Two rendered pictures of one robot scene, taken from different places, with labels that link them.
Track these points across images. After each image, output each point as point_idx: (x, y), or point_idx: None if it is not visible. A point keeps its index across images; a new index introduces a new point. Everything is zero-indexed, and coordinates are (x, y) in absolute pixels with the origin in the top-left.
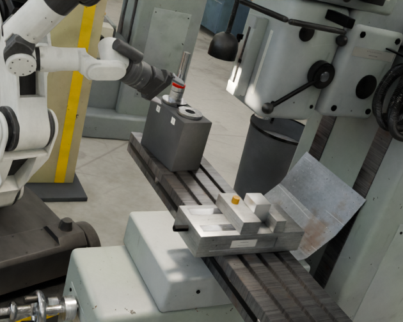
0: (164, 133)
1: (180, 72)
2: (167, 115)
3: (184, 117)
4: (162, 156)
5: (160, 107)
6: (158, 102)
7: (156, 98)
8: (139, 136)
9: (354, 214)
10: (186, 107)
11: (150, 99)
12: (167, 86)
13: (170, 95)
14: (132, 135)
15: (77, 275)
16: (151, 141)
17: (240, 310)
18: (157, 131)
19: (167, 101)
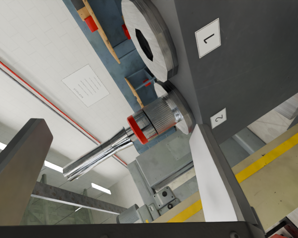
0: (266, 34)
1: (109, 149)
2: (211, 76)
3: (159, 20)
4: None
5: (210, 115)
6: (201, 138)
7: (196, 162)
8: (285, 101)
9: None
10: (153, 72)
11: (243, 227)
12: None
13: (169, 123)
14: (297, 113)
15: None
16: None
17: None
18: (272, 67)
19: (184, 116)
